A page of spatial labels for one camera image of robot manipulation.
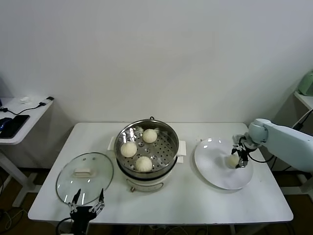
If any glass lid with white handle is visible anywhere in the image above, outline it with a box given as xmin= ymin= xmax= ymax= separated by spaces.
xmin=56 ymin=152 xmax=115 ymax=206

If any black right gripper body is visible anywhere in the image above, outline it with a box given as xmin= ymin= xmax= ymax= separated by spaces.
xmin=238 ymin=139 xmax=257 ymax=154

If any white round plate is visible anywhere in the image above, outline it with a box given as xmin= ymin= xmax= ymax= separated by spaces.
xmin=194 ymin=137 xmax=254 ymax=190

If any white steamed baozi bun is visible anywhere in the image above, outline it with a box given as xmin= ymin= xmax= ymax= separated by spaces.
xmin=120 ymin=142 xmax=137 ymax=158
xmin=142 ymin=129 xmax=157 ymax=144
xmin=225 ymin=154 xmax=239 ymax=169
xmin=135 ymin=156 xmax=153 ymax=173

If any white shelf desk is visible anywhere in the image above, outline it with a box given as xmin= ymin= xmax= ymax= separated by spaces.
xmin=294 ymin=91 xmax=313 ymax=111

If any black phone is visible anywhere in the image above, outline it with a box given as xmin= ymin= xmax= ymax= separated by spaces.
xmin=0 ymin=114 xmax=30 ymax=139

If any white side desk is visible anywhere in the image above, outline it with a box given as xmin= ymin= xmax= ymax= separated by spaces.
xmin=0 ymin=96 xmax=55 ymax=209

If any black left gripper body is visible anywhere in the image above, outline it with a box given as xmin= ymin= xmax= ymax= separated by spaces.
xmin=69 ymin=206 xmax=97 ymax=227

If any blue computer mouse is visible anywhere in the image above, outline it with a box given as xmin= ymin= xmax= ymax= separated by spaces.
xmin=0 ymin=117 xmax=13 ymax=131

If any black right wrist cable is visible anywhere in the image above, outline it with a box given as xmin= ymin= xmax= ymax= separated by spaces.
xmin=246 ymin=153 xmax=277 ymax=164

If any stainless steel steamer basket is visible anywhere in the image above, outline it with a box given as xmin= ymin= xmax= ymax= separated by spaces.
xmin=107 ymin=119 xmax=188 ymax=175

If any pale green appliance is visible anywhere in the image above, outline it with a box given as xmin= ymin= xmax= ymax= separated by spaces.
xmin=298 ymin=70 xmax=313 ymax=96

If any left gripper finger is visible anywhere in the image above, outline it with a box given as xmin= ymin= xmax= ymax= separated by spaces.
xmin=67 ymin=188 xmax=82 ymax=212
xmin=89 ymin=188 xmax=106 ymax=213

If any black cable with adapter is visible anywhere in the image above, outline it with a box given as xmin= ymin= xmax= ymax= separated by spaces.
xmin=292 ymin=115 xmax=309 ymax=132

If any black charger cable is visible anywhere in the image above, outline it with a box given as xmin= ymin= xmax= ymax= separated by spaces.
xmin=0 ymin=96 xmax=54 ymax=115

